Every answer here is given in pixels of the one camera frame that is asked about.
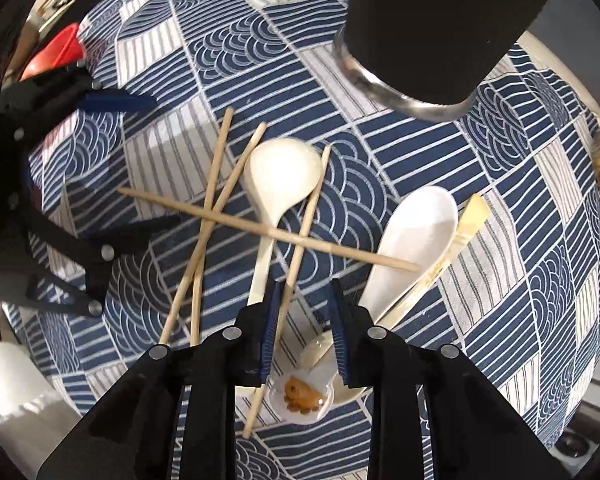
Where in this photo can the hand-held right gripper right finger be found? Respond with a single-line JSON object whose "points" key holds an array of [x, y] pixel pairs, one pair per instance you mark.
{"points": [[339, 332]]}

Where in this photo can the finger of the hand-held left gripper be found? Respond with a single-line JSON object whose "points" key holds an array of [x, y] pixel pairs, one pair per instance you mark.
{"points": [[117, 102], [130, 232]]}

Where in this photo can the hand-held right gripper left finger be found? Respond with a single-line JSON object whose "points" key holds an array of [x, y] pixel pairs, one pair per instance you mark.
{"points": [[274, 327]]}

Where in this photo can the wooden chopstick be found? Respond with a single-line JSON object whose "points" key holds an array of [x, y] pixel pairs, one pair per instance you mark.
{"points": [[300, 255], [220, 205], [330, 249], [215, 195]]}

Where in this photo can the small spoon with orange print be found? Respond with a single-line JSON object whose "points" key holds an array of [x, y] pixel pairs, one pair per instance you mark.
{"points": [[300, 395]]}

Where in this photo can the red plastic container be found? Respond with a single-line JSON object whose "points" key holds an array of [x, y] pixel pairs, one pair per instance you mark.
{"points": [[50, 55]]}

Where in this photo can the white long ceramic spoon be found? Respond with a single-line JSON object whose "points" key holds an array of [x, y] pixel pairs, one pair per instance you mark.
{"points": [[417, 232]]}

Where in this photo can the white round ceramic spoon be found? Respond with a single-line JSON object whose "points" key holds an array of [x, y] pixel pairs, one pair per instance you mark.
{"points": [[282, 172]]}

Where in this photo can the blue white patterned tablecloth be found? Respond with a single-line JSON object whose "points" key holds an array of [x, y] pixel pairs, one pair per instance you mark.
{"points": [[405, 155]]}

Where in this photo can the black cylindrical utensil holder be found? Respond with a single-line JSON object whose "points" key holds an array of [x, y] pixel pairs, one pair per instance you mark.
{"points": [[445, 25]]}

